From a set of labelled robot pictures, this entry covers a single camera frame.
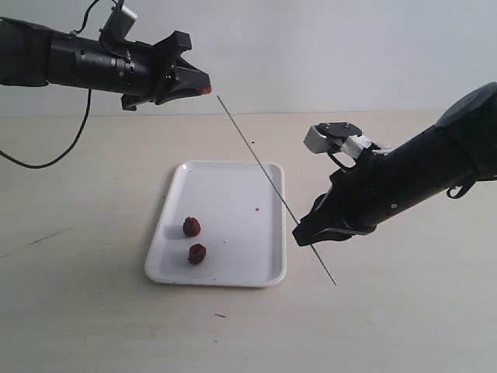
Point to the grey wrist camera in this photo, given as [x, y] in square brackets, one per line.
[119, 23]
[344, 137]

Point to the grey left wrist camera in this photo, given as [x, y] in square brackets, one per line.
[119, 23]

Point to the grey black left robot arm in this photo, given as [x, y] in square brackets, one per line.
[33, 55]

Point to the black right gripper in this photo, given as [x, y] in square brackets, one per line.
[355, 204]

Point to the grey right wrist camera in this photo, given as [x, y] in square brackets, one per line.
[344, 137]

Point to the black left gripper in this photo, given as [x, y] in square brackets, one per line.
[172, 77]

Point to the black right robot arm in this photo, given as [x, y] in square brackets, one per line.
[450, 156]

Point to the white rectangular plastic tray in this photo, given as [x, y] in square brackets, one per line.
[243, 226]

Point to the red berry bottom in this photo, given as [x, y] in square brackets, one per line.
[197, 253]

